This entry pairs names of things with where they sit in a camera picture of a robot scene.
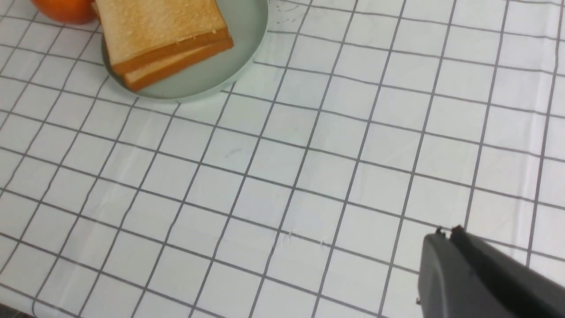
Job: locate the white checkered tablecloth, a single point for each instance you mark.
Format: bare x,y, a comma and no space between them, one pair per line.
302,190

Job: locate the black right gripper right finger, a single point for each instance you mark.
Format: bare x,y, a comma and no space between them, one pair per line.
520,290

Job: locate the pale green plate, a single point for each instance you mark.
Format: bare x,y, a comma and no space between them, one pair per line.
247,22

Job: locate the toast slice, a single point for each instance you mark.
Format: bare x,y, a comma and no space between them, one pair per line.
140,32
163,69

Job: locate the orange persimmon toy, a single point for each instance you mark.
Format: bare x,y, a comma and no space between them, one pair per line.
66,11

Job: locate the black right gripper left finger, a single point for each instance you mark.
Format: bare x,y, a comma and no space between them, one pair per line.
447,288

